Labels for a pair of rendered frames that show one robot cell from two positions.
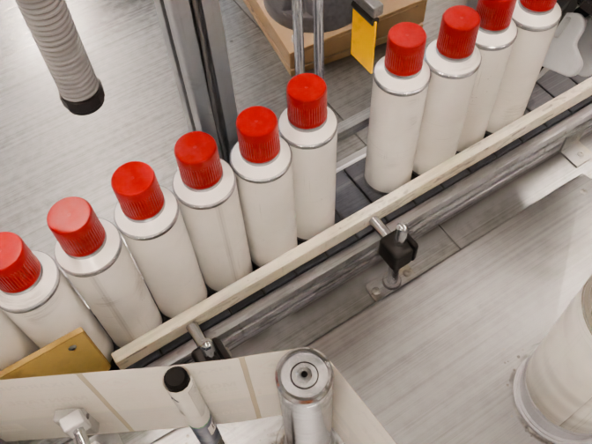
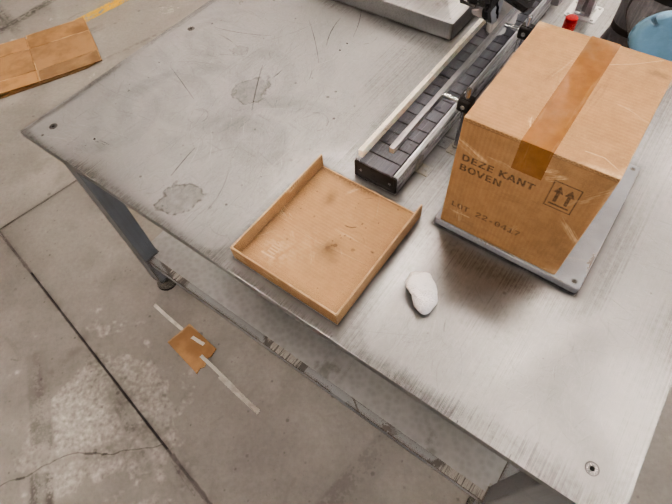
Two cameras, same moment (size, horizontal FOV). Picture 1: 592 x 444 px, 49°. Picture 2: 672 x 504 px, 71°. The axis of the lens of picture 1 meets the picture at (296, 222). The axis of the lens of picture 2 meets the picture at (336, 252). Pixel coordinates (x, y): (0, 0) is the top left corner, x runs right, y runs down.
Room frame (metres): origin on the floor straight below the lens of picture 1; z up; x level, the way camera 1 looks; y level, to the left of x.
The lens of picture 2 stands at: (1.39, -1.07, 1.63)
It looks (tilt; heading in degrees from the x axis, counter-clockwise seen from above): 58 degrees down; 160
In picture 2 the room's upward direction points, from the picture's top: 5 degrees counter-clockwise
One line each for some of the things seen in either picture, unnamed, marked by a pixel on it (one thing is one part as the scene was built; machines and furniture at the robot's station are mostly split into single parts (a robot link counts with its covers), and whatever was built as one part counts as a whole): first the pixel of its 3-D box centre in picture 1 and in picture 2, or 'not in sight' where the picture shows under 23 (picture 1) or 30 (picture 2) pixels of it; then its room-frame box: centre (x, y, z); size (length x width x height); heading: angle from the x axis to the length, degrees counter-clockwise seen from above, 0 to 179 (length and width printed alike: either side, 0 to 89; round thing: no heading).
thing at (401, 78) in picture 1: (395, 114); not in sight; (0.42, -0.10, 0.98); 0.05 x 0.05 x 0.20
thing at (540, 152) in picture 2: not in sight; (547, 149); (0.97, -0.49, 0.99); 0.30 x 0.24 x 0.27; 120
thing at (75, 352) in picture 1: (44, 381); not in sight; (0.19, 0.22, 0.94); 0.10 x 0.01 x 0.09; 120
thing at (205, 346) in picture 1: (208, 351); not in sight; (0.23, 0.09, 0.89); 0.06 x 0.03 x 0.12; 30
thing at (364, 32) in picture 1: (363, 37); not in sight; (0.41, -0.07, 1.09); 0.03 x 0.01 x 0.06; 30
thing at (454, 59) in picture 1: (443, 99); not in sight; (0.44, -0.15, 0.98); 0.05 x 0.05 x 0.20
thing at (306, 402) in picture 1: (307, 415); not in sight; (0.14, 0.00, 0.97); 0.05 x 0.05 x 0.19
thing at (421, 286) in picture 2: not in sight; (421, 291); (1.07, -0.79, 0.85); 0.08 x 0.07 x 0.04; 133
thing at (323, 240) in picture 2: not in sight; (328, 231); (0.87, -0.89, 0.85); 0.30 x 0.26 x 0.04; 120
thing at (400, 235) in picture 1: (397, 255); not in sight; (0.32, -0.10, 0.89); 0.03 x 0.03 x 0.12; 30
